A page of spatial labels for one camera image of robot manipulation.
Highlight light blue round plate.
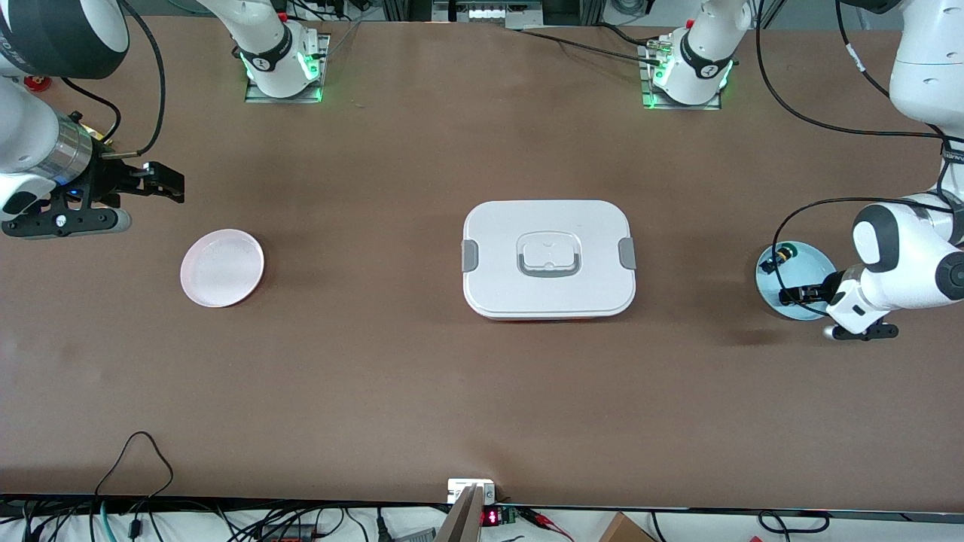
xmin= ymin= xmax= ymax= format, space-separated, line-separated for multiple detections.
xmin=755 ymin=241 xmax=841 ymax=321

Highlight pink round plate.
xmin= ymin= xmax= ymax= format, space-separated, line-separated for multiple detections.
xmin=180 ymin=229 xmax=265 ymax=309

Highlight white lidded lunch box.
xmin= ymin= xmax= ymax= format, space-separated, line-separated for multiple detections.
xmin=461 ymin=199 xmax=637 ymax=322

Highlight brown cardboard box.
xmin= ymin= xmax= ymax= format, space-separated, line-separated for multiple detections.
xmin=599 ymin=512 xmax=656 ymax=542

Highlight red clip leads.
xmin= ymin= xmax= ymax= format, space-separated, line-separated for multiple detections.
xmin=520 ymin=508 xmax=575 ymax=540

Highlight white power strip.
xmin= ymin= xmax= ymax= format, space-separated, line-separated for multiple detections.
xmin=433 ymin=0 xmax=545 ymax=23

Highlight green push-button switch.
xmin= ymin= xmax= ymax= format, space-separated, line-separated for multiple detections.
xmin=759 ymin=244 xmax=799 ymax=275

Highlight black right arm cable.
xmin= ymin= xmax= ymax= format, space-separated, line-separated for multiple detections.
xmin=60 ymin=0 xmax=167 ymax=160

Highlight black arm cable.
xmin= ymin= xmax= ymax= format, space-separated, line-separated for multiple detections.
xmin=60 ymin=0 xmax=167 ymax=160
xmin=755 ymin=0 xmax=964 ymax=317

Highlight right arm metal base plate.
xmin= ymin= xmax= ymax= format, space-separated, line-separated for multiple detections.
xmin=244 ymin=34 xmax=331 ymax=104

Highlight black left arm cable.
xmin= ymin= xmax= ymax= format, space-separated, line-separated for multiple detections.
xmin=755 ymin=0 xmax=964 ymax=317

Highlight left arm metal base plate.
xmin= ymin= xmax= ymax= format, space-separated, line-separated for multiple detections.
xmin=639 ymin=41 xmax=722 ymax=111

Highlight black looped table cable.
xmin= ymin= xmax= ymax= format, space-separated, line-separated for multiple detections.
xmin=94 ymin=431 xmax=175 ymax=537

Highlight black cable across table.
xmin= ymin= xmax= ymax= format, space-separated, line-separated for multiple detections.
xmin=512 ymin=27 xmax=667 ymax=67

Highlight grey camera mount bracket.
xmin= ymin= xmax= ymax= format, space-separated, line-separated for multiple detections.
xmin=437 ymin=479 xmax=498 ymax=542

